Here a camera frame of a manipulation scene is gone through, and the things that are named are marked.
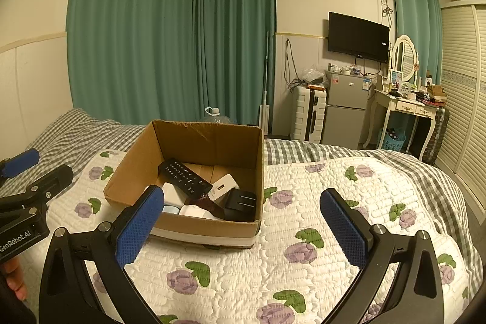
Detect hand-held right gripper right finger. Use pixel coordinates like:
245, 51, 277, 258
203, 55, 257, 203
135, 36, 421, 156
320, 188, 445, 324

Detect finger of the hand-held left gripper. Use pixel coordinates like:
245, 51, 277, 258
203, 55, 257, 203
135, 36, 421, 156
0, 165, 74, 214
0, 148, 40, 179

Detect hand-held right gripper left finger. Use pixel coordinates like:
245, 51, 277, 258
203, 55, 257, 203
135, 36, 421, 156
39, 185, 166, 324

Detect white cube plug charger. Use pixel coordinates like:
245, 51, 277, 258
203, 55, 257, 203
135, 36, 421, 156
161, 182, 190, 207

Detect white plastic bottle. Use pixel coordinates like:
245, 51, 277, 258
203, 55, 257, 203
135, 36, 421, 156
178, 204, 217, 221

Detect black remote control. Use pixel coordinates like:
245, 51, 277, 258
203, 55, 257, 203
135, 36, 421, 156
157, 158, 213, 200

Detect pink patterned wallet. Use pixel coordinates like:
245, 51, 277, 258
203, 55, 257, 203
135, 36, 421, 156
186, 195, 224, 220

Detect black power adapter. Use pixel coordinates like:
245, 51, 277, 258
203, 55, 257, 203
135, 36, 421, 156
222, 189, 257, 223

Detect person's left hand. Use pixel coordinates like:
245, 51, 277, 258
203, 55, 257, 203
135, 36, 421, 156
0, 257, 28, 302

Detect white floral quilt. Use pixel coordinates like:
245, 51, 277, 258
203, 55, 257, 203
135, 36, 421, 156
19, 149, 473, 324

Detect blue plastic basket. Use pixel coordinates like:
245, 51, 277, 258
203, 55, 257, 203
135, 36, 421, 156
380, 127, 407, 151

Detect white ribbed suitcase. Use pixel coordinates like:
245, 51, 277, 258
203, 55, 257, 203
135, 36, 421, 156
292, 85, 328, 142

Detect grey refrigerator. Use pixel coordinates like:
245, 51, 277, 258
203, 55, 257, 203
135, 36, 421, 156
323, 70, 371, 150

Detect dark suitcase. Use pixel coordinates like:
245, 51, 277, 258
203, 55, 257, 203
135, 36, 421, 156
419, 107, 450, 167

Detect large clear water bottle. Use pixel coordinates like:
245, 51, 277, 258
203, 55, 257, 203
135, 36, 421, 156
199, 106, 238, 125

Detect white dressing table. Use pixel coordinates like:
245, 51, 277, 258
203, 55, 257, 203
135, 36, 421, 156
362, 87, 441, 161

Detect white flat mop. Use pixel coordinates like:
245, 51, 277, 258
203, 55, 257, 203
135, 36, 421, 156
259, 31, 272, 133

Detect clear plastic bag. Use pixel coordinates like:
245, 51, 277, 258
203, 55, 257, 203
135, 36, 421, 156
302, 66, 327, 85

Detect small brown cardboard box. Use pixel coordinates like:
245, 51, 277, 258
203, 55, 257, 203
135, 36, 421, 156
426, 84, 448, 102

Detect wide green curtain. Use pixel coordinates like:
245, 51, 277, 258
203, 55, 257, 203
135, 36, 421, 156
66, 0, 202, 125
195, 0, 276, 135

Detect white louvred wardrobe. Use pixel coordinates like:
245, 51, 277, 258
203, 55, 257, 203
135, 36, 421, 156
433, 0, 486, 203

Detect oval white framed mirror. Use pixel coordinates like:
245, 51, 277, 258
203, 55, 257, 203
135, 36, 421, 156
389, 35, 419, 84

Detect narrow light green curtain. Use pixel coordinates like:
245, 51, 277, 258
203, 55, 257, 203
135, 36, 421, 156
388, 0, 443, 89

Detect hanging wall cables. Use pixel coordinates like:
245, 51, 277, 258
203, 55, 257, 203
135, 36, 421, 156
285, 39, 302, 91

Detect black wall television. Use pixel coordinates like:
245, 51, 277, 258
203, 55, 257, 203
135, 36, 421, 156
327, 12, 390, 63

